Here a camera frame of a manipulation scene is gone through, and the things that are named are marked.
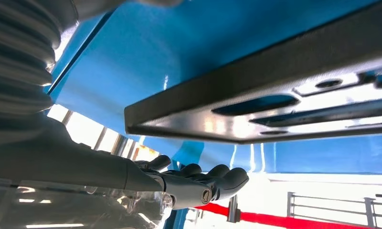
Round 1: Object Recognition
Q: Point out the chrome stanchion post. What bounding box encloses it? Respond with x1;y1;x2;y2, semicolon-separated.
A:
227;194;241;224

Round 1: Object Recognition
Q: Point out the red barrier belt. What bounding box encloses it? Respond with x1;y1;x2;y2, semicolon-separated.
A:
195;202;373;229

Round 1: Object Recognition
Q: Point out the blue metal shelf rack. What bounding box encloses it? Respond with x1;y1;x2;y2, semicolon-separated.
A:
44;0;382;229

